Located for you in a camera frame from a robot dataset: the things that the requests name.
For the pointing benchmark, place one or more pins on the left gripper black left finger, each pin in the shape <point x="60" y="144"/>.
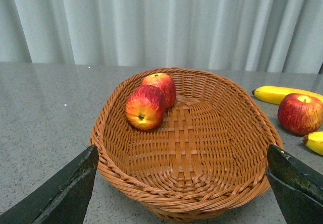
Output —
<point x="63" y="198"/>

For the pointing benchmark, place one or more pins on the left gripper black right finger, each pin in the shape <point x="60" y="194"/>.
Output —
<point x="296" y="186"/>

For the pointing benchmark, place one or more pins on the red apple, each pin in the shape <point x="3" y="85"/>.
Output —
<point x="300" y="114"/>
<point x="145" y="107"/>
<point x="165" y="83"/>

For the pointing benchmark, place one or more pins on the long yellow banana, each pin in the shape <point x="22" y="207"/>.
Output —
<point x="275" y="94"/>

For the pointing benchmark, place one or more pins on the brown wicker basket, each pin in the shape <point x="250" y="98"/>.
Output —
<point x="207" y="156"/>

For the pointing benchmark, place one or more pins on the red apple front in basket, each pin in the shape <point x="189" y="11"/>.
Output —
<point x="145" y="107"/>

